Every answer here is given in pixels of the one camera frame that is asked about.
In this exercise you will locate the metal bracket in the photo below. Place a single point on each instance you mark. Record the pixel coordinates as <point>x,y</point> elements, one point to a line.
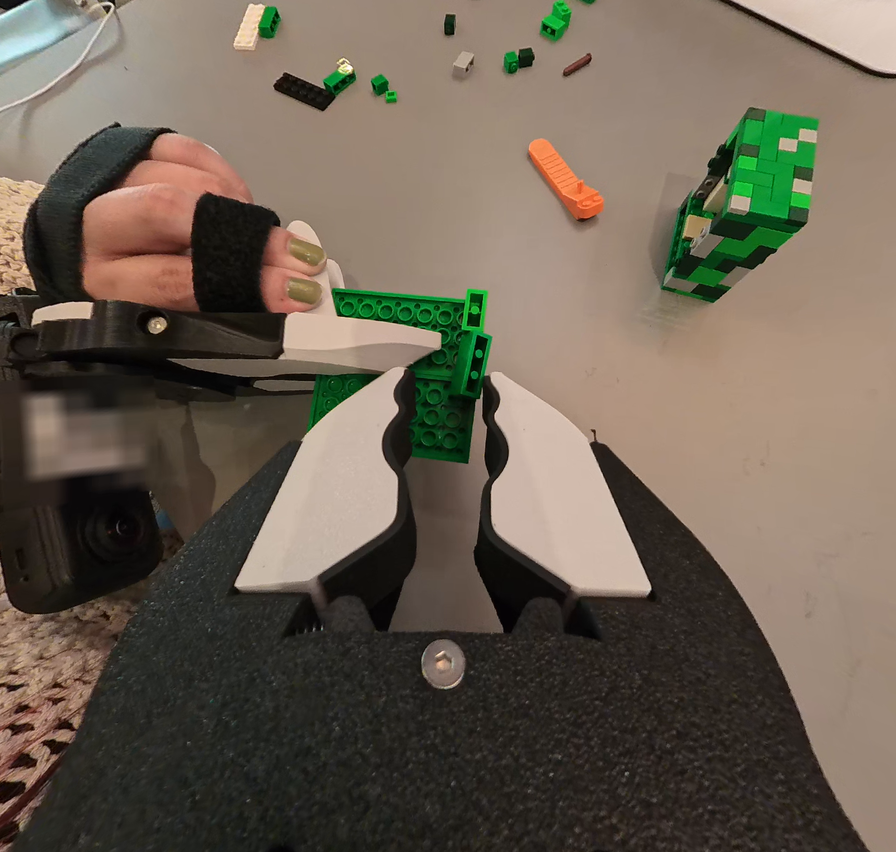
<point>42,26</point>

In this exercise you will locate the orange brick separator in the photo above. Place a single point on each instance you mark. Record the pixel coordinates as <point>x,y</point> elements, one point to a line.
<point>560,173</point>

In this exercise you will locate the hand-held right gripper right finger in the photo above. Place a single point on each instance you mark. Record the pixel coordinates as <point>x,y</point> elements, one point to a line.
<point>560,509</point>

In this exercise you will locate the small green lego brick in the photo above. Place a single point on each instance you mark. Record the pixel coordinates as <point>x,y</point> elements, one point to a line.
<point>379,84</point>
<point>511,63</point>

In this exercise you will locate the brown lego bar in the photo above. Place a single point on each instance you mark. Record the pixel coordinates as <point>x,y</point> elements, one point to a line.
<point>577,65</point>

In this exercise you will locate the white lego plate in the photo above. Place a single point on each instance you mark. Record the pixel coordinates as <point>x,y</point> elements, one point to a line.
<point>250,29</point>

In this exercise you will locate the person's left hand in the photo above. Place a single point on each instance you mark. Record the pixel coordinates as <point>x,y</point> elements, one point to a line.
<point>126,236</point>

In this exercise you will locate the long green lego brick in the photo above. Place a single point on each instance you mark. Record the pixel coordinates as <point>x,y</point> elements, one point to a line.
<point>470,376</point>

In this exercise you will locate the black lego plate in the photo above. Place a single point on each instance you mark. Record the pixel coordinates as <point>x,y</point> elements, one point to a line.
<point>301,91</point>

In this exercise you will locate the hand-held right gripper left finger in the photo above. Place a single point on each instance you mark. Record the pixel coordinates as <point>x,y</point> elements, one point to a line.
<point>329,502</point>

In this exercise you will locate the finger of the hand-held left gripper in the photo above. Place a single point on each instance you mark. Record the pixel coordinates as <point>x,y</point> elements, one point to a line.
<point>280,384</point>
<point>350,341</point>

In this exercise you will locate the grey lego brick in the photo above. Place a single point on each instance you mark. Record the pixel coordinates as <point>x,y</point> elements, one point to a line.
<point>463,66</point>

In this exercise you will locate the green blocky lego build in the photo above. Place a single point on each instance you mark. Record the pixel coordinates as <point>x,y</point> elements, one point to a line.
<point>763,187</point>

